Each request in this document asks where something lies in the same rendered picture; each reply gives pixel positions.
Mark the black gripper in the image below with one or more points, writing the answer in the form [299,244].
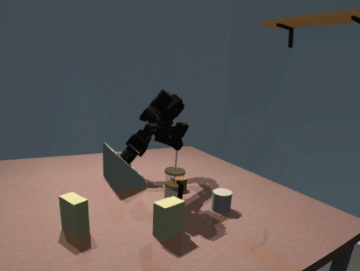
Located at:
[163,132]

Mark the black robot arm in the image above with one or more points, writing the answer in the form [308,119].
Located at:
[170,106]

